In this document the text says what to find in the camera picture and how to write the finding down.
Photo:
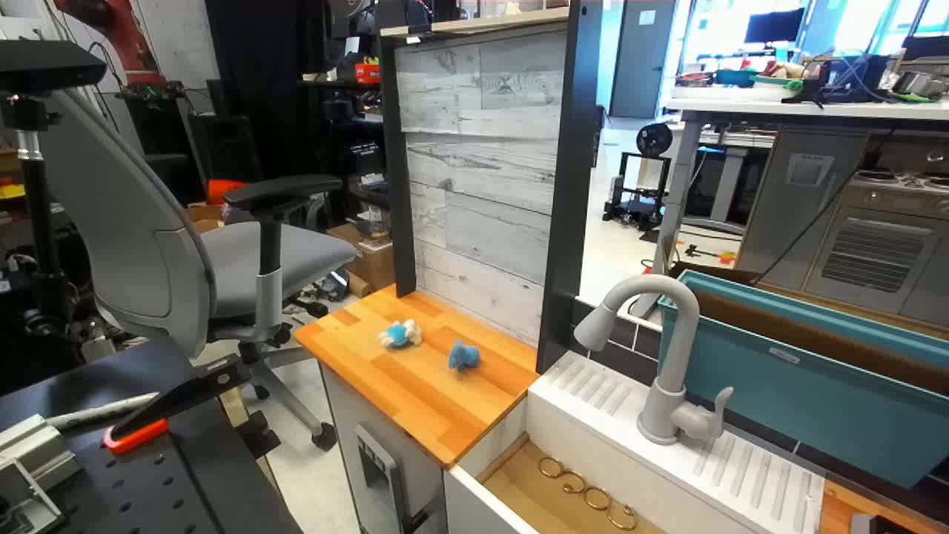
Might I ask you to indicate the plain blue toy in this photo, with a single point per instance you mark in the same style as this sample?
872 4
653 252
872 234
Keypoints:
463 358

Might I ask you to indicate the blue and white toy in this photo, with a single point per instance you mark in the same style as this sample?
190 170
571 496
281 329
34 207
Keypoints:
398 333

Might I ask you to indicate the grey toy faucet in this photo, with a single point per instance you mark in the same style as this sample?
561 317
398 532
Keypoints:
678 376

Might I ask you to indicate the grey wood backsplash panel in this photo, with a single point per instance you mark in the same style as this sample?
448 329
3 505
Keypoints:
485 198

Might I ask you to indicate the cardboard box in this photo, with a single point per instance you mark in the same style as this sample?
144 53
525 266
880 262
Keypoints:
375 260

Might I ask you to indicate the black 3D printer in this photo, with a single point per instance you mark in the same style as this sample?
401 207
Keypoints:
642 188

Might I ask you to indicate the open wooden drawer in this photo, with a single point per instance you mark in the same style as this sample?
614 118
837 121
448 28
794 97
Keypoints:
611 416

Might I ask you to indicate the wooden shelf plank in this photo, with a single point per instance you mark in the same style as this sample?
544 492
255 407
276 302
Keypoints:
476 22

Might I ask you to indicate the grey office chair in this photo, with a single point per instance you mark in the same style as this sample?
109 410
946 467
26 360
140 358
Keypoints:
128 240

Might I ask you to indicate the teal panel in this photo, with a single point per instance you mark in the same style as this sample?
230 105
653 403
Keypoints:
811 395

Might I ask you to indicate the grey background cabinet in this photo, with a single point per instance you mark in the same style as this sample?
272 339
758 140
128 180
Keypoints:
848 247

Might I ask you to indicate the aluminium extrusion block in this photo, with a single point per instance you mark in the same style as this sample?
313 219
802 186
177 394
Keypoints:
26 465

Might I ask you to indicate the thin black frame post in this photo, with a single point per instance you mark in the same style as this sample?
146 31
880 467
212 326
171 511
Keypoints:
398 198

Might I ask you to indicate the wide black frame post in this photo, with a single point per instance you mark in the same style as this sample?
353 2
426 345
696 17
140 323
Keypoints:
568 198

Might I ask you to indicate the black camera stand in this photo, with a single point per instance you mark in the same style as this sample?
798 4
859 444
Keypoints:
40 219

